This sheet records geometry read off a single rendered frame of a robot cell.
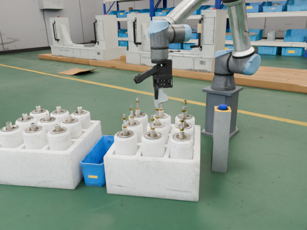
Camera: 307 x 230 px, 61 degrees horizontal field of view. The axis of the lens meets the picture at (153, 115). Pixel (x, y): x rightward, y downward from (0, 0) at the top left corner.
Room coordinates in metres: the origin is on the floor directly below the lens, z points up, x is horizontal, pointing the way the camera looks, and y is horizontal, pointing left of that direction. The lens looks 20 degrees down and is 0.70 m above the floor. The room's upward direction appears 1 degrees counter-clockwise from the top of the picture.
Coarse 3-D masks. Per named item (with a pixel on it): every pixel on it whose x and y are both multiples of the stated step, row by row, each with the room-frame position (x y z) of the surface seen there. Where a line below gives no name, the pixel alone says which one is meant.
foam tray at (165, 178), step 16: (112, 144) 1.05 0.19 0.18; (112, 160) 0.93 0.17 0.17; (128, 160) 0.92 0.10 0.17; (144, 160) 0.91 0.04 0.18; (160, 160) 0.90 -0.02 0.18; (176, 160) 0.89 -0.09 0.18; (192, 160) 0.89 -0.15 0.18; (112, 176) 0.93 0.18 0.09; (128, 176) 0.92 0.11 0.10; (144, 176) 0.90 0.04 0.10; (160, 176) 0.89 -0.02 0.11; (176, 176) 0.88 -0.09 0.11; (192, 176) 0.87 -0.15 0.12; (112, 192) 0.93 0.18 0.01; (128, 192) 0.92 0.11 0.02; (144, 192) 0.90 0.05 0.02; (160, 192) 0.89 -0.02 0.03; (176, 192) 0.88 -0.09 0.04; (192, 192) 0.87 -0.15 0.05
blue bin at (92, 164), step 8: (104, 136) 1.28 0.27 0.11; (112, 136) 1.27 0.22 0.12; (96, 144) 1.18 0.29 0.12; (104, 144) 1.27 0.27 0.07; (88, 152) 1.09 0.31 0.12; (96, 152) 1.17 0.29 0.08; (104, 152) 1.26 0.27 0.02; (88, 160) 1.07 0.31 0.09; (96, 160) 1.15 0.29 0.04; (88, 168) 0.99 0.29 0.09; (96, 168) 0.98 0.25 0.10; (104, 168) 1.00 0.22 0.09; (88, 176) 0.99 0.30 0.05; (96, 176) 0.99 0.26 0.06; (104, 176) 0.99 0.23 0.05; (88, 184) 1.00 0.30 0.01; (96, 184) 0.99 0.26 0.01; (104, 184) 0.99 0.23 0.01
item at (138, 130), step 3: (141, 123) 1.12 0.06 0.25; (135, 126) 1.08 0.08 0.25; (138, 126) 1.08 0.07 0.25; (141, 126) 1.09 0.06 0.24; (129, 129) 1.07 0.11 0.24; (132, 129) 1.07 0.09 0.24; (135, 129) 1.07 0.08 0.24; (138, 129) 1.08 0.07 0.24; (141, 129) 1.09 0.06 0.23; (135, 132) 1.07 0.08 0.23; (138, 132) 1.08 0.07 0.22; (141, 132) 1.09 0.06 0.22; (138, 135) 1.08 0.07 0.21; (141, 135) 1.09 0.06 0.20; (138, 138) 1.08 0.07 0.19; (141, 138) 1.09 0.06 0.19; (138, 141) 1.07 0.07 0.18; (141, 141) 1.09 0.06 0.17
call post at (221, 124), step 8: (216, 112) 1.08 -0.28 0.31; (224, 112) 1.08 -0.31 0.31; (216, 120) 1.08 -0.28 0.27; (224, 120) 1.08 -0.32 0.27; (216, 128) 1.08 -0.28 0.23; (224, 128) 1.08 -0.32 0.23; (216, 136) 1.08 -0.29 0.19; (224, 136) 1.08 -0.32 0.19; (216, 144) 1.08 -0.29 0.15; (224, 144) 1.08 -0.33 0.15; (216, 152) 1.08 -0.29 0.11; (224, 152) 1.07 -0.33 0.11; (216, 160) 1.08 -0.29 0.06; (224, 160) 1.07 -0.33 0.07; (216, 168) 1.08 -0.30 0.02; (224, 168) 1.07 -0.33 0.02
